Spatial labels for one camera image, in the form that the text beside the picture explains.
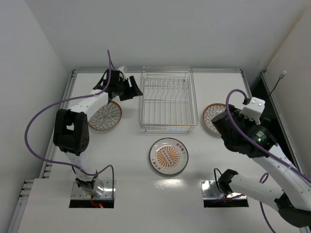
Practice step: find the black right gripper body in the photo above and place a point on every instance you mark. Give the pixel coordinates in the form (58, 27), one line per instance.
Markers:
(225, 131)

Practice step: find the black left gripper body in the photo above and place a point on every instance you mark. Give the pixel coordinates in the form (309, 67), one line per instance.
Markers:
(126, 88)

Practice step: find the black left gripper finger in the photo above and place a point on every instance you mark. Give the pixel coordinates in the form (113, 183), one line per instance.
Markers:
(127, 94)
(136, 92)

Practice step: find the floral plate orange rim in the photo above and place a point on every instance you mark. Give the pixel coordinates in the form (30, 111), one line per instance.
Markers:
(211, 112)
(106, 117)

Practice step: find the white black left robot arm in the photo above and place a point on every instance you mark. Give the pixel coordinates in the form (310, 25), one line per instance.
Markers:
(71, 133)

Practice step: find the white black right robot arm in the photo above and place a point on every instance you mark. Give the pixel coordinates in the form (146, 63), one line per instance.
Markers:
(241, 133)

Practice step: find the sunburst plate dark rim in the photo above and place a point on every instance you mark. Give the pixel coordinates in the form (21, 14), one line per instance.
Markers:
(168, 157)

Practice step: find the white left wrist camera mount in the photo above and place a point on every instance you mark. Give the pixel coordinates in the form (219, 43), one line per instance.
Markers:
(123, 70)

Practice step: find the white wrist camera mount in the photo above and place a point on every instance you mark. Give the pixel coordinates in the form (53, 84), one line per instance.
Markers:
(123, 70)
(254, 109)

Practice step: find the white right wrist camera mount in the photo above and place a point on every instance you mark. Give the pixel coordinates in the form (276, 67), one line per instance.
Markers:
(254, 109)

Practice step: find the chrome wire dish rack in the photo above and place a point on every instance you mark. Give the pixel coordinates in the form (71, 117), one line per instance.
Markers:
(168, 102)

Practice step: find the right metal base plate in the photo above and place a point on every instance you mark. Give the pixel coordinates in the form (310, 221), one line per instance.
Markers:
(211, 192)

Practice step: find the metal base plate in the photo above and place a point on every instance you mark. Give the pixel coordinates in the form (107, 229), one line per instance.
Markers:
(107, 189)
(211, 192)

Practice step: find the black wall cable white plug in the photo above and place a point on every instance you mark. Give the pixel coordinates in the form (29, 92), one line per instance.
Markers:
(281, 76)

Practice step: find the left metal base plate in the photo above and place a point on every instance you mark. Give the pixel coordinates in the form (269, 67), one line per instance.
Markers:
(107, 189)

